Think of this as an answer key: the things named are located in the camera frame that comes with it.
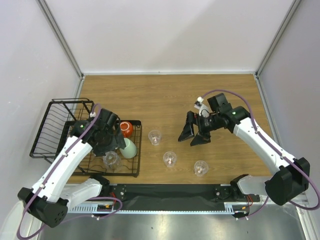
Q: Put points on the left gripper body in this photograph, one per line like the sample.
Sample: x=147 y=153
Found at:
x=110 y=142

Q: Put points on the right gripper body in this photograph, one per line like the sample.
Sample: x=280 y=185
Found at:
x=198 y=125

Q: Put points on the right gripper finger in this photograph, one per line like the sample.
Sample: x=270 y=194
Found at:
x=201 y=139
x=188 y=129

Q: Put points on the small orange mug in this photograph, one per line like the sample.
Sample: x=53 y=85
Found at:
x=126 y=128

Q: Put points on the clear faceted glass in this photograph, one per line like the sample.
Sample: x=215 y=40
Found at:
x=112 y=160

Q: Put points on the pale green cup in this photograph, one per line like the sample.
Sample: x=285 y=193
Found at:
x=130 y=150

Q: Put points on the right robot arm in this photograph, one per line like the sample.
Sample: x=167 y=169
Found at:
x=289 y=174

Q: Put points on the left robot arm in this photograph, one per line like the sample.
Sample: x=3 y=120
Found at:
x=47 y=200

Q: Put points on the clear plastic cup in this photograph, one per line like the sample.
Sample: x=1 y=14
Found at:
x=170 y=159
x=200 y=168
x=155 y=137

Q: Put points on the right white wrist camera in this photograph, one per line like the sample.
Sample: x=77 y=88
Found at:
x=203 y=110

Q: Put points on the black wire dish rack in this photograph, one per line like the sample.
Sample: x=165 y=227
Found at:
x=64 y=117

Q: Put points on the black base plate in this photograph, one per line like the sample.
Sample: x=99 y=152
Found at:
x=185 y=193

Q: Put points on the white slotted cable duct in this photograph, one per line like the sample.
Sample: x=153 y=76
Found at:
x=175 y=207

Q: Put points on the aluminium frame rail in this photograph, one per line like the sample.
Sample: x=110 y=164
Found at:
x=52 y=22

